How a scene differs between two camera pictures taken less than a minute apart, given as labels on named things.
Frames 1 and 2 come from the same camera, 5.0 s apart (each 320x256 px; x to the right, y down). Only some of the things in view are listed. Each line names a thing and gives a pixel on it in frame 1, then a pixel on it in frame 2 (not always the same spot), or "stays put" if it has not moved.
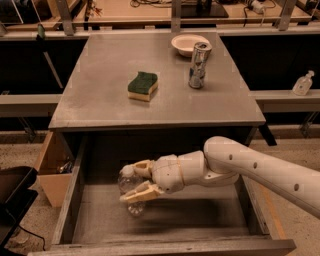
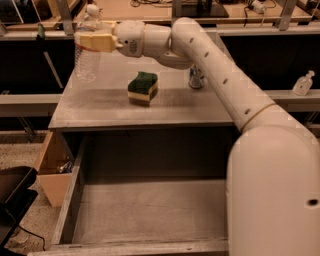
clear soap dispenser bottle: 303,84 stays put
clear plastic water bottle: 128,182 → 88,60
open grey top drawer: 227,219 stays put
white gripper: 167,174 → 129,39
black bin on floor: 16,197 stays put
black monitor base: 202,9 stays put
